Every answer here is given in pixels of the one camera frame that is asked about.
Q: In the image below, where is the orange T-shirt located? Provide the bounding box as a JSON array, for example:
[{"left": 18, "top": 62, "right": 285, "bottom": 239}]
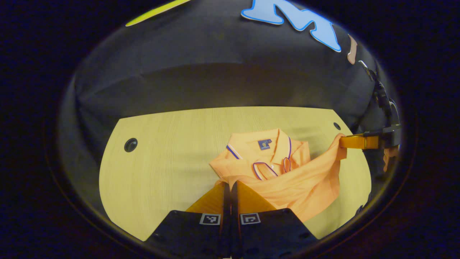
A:
[{"left": 210, "top": 129, "right": 347, "bottom": 223}]

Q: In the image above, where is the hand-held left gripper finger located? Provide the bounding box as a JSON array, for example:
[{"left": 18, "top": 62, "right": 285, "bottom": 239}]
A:
[
  {"left": 146, "top": 182, "right": 230, "bottom": 259},
  {"left": 230, "top": 181, "right": 318, "bottom": 259}
]

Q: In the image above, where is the black backdrop cloth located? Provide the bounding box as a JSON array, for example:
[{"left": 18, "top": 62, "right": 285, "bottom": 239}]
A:
[{"left": 59, "top": 0, "right": 399, "bottom": 216}]

